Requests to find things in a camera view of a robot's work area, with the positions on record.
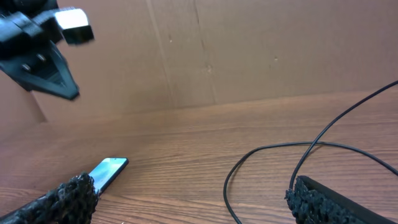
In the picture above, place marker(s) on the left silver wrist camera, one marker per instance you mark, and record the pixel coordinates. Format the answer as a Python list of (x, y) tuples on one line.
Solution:
[(74, 26)]

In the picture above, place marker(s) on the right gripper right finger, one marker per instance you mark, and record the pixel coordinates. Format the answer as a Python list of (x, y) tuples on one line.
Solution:
[(313, 203)]

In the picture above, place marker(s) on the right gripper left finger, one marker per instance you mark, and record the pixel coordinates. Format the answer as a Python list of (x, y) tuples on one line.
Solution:
[(72, 202)]

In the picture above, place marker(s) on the cardboard back panel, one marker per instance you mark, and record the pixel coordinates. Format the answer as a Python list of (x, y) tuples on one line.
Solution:
[(156, 55)]

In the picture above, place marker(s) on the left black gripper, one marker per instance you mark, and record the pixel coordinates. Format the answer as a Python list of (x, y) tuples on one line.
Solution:
[(24, 25)]

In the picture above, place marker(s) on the blue Samsung Galaxy smartphone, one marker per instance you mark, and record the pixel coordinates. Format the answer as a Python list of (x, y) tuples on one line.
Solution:
[(106, 172)]

